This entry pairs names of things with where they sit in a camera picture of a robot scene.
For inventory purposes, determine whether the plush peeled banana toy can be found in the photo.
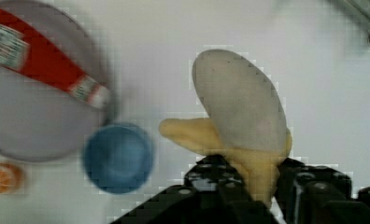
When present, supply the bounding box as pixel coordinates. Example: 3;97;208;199
159;49;292;206

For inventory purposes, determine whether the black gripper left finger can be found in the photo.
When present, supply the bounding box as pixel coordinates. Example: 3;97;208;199
110;155;278;224

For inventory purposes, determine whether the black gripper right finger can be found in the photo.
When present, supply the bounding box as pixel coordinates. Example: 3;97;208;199
275;158;370;224

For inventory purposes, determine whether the blue cup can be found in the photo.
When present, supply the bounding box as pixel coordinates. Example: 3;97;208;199
82;123;154;194

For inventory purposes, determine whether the grey round plate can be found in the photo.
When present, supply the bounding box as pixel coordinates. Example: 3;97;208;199
0;0;111;162

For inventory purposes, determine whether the red ketchup bottle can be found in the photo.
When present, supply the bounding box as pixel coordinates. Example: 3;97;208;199
0;8;110;109

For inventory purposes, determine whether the orange slice toy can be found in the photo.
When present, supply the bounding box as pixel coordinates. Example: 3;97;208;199
0;162;24;194

